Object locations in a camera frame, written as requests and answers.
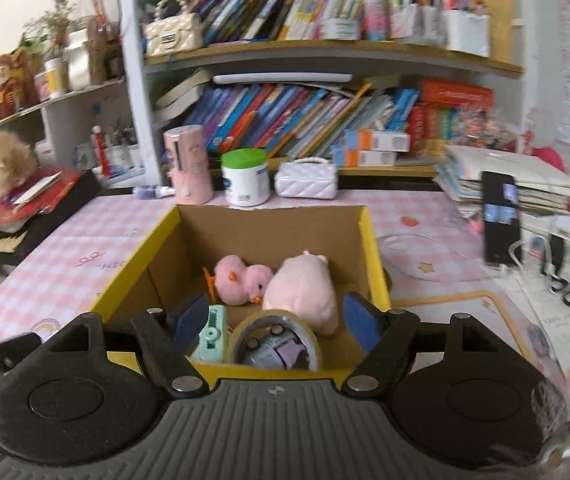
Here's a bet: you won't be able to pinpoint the yellow tape roll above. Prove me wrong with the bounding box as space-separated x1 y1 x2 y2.
225 310 323 372

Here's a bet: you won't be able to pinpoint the pink plush duck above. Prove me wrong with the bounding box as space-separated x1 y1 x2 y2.
203 255 274 307

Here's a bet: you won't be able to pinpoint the pink plush pig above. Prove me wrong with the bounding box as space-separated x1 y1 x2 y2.
262 250 339 337

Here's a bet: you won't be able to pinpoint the grey toy truck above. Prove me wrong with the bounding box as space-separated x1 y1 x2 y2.
241 325 309 370

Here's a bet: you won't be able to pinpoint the yellow cardboard box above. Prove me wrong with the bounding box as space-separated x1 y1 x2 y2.
90 202 393 388

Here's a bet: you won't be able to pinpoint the pink checkered tablecloth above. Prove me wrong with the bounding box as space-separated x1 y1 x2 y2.
0 188 570 411

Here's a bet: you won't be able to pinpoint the black electronic keyboard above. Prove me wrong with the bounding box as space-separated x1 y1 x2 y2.
0 172 102 266

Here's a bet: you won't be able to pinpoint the white blue spray bottle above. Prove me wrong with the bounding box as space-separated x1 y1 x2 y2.
132 185 175 200

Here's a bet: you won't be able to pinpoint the black smartphone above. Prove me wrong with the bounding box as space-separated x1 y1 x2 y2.
480 171 521 266

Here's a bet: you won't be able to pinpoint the red papers on keyboard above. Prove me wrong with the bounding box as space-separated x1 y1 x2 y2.
0 167 84 233

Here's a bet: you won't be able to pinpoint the white quilted handbag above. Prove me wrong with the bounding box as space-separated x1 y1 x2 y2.
274 157 338 200

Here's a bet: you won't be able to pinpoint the white jar green lid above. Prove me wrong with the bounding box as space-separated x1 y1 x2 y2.
221 148 271 207

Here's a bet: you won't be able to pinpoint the stack of papers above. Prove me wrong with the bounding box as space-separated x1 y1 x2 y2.
434 144 570 214

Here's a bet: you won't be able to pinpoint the white pen holder cups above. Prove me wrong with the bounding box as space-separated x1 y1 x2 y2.
106 144 143 172

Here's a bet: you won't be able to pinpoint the orange white medicine boxes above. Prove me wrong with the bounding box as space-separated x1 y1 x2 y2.
332 129 411 168

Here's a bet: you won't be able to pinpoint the pink cartoon humidifier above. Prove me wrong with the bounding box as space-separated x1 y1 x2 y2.
163 125 213 205

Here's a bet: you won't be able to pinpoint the red tassel ornament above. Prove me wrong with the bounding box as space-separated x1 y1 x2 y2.
91 125 110 178

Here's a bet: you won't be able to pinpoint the row of colourful books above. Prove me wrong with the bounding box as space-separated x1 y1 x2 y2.
154 72 501 159

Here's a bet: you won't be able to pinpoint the fortune god paper figure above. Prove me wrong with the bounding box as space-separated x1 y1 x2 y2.
0 48 39 120

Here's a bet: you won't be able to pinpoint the white bookshelf frame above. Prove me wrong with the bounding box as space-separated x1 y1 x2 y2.
0 0 526 189

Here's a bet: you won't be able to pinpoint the cream pearl handle handbag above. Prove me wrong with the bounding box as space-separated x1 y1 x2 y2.
144 0 204 58

